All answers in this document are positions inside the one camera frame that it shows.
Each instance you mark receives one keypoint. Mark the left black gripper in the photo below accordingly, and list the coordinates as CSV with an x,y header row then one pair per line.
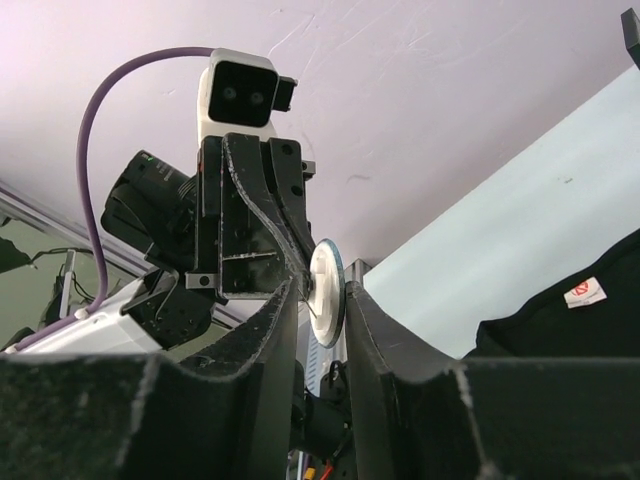
x,y
251,226

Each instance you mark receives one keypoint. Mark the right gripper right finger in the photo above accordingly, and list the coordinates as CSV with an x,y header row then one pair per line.
x,y
420,414

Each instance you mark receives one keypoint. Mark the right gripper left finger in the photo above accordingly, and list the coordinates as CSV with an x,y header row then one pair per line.
x,y
222,414

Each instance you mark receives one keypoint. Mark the round badge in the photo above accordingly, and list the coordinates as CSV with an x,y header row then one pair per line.
x,y
327,295

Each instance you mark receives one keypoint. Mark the black t-shirt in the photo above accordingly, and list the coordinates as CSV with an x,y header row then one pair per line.
x,y
545,327

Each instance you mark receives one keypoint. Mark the white garment label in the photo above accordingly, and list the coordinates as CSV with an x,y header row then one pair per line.
x,y
586,293

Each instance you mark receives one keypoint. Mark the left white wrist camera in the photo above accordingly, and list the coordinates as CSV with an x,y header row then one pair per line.
x,y
238,92

